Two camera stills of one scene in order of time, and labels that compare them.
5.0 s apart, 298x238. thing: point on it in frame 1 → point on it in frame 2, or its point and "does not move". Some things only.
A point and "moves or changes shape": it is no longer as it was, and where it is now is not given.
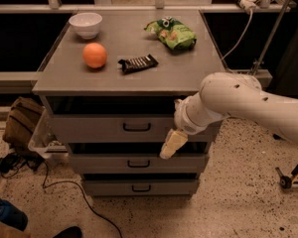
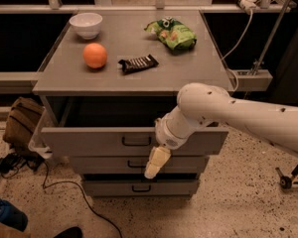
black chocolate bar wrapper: x=138 y=62 does not move
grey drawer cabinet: x=111 y=81 does not move
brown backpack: x=22 y=118 does not move
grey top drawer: x=117 y=128 moves or changes shape
